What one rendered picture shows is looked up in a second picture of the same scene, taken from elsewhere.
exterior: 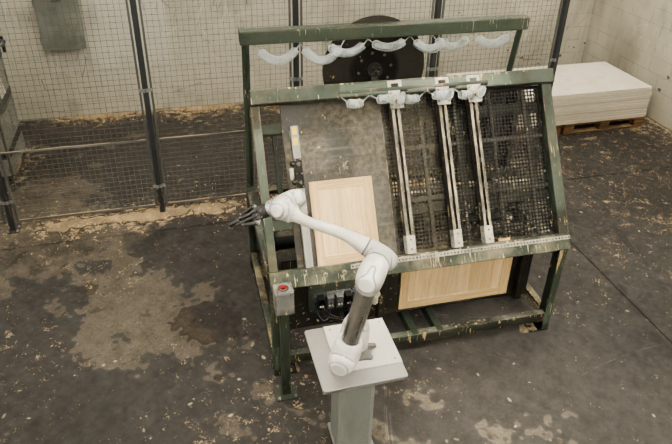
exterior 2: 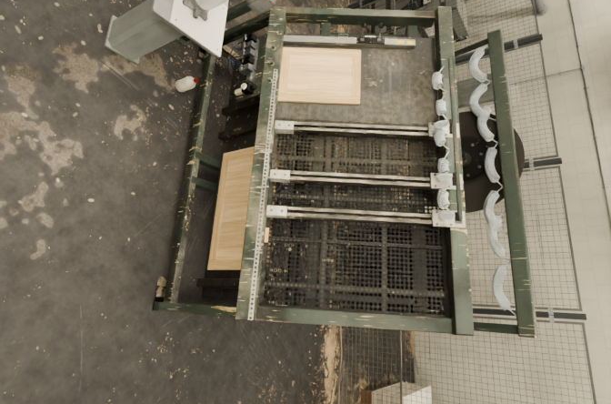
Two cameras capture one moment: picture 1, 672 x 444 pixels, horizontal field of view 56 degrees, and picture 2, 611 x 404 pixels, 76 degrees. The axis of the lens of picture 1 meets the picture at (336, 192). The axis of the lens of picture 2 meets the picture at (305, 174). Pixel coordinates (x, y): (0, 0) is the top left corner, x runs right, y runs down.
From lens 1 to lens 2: 3.09 m
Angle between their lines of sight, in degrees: 31
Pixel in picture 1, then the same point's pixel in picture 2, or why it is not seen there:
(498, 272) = (231, 255)
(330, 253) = (292, 58)
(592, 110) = not seen: outside the picture
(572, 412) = (40, 256)
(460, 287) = (226, 213)
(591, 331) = (128, 364)
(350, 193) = (345, 83)
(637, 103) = not seen: outside the picture
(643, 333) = not seen: outside the picture
